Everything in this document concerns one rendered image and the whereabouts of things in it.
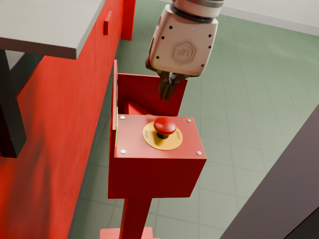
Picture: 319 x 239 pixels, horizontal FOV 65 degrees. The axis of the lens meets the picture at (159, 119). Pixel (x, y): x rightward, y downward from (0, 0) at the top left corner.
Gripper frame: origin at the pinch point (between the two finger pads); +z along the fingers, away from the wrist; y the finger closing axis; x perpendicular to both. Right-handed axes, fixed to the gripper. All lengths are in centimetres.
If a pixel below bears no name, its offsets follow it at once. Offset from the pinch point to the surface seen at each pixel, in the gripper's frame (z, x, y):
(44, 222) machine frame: 37.5, -9.0, -22.0
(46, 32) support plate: -17.3, -21.5, -17.6
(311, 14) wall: 34, 292, 267
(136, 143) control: 3.8, -12.0, -6.0
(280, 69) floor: 67, 170, 167
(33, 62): -1.2, 0.3, -24.2
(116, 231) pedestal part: 69, 3, 0
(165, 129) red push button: 0.6, -11.4, -1.7
